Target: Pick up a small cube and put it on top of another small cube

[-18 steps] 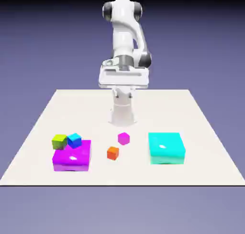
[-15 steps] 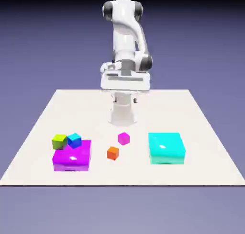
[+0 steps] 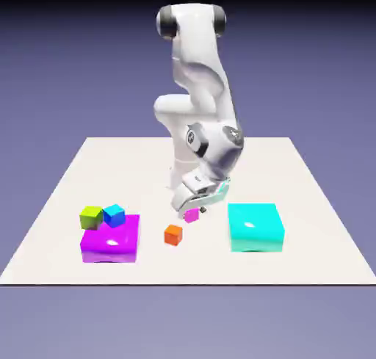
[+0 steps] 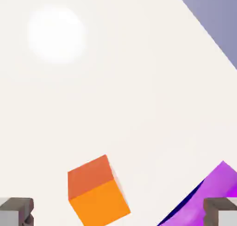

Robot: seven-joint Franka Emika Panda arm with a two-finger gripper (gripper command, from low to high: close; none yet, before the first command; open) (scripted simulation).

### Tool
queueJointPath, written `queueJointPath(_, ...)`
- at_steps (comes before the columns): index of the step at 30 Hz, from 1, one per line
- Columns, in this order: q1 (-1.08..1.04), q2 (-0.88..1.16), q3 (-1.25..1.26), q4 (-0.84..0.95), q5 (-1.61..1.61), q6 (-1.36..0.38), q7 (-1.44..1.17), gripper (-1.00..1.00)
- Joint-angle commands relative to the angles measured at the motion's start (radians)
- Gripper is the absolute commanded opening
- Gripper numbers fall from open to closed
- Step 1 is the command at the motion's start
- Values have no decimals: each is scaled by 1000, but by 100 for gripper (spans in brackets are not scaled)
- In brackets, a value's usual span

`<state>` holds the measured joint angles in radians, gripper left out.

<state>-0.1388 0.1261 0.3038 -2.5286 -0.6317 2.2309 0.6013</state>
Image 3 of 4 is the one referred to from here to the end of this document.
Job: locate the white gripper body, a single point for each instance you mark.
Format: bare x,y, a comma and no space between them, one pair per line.
188,196

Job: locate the small blue cube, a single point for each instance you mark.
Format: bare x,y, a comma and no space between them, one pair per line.
114,215

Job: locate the small green cube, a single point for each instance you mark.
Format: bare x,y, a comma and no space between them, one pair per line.
91,217

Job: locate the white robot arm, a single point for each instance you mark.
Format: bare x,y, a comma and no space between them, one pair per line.
196,71

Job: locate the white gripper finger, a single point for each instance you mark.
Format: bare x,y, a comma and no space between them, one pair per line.
181,214
202,209

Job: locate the large cyan box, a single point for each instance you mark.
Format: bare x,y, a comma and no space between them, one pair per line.
255,226

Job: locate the small orange cube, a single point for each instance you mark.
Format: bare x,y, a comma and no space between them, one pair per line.
173,234

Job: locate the small pink cube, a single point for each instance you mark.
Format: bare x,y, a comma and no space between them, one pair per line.
191,215

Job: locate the large magenta box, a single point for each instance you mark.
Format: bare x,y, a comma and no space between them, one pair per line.
111,241

